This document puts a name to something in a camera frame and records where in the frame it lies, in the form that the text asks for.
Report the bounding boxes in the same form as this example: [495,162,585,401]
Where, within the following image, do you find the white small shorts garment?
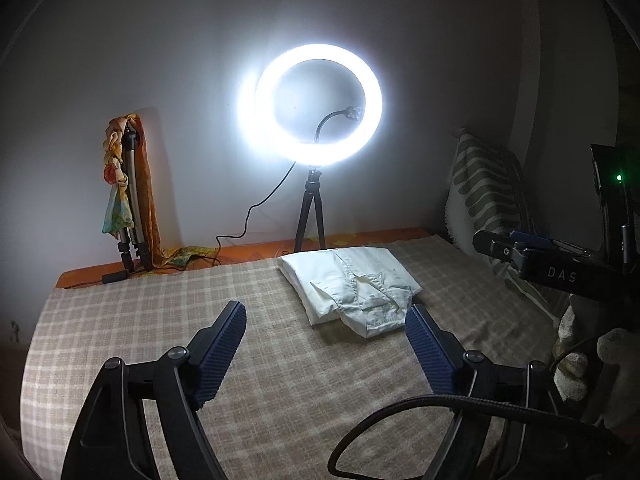
[277,247,422,338]

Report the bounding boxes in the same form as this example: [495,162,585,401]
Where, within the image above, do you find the grey knit gloved right hand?
[552,303,640,430]

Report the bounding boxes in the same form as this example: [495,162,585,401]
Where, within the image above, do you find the striped green white pillow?
[445,132,534,278]

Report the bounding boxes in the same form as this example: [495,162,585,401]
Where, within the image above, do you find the colourful orange scarf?
[102,114,218,280]

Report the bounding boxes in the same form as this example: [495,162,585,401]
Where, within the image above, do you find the black braided cable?
[326,393,616,480]

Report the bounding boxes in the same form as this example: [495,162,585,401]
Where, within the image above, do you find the metal door handle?
[10,321,21,344]

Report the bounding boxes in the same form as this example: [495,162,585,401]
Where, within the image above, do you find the black ring light tripod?
[294,168,326,252]

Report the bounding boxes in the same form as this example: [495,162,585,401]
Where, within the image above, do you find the black ring light power cable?
[64,161,298,288]

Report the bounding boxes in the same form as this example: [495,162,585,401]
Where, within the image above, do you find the white ring light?
[236,44,384,167]

